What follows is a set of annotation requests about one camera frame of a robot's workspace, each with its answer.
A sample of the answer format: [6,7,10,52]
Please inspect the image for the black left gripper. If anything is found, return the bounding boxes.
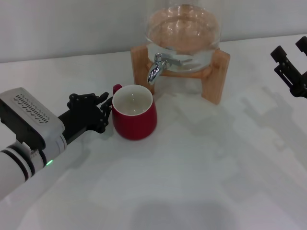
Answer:
[57,92,113,146]

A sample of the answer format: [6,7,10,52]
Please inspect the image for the red cup white inside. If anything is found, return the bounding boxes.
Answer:
[112,83,158,141]

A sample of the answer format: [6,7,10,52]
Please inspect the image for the chrome faucet tap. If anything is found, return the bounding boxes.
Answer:
[146,52,183,85]

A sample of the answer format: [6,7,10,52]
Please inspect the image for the wooden dispenser stand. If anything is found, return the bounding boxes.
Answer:
[130,45,231,106]

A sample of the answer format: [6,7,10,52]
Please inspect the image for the clear glass dispenser jar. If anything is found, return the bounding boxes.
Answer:
[145,0,223,72]

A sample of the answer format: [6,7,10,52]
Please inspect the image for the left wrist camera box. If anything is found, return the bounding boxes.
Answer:
[0,87,65,150]

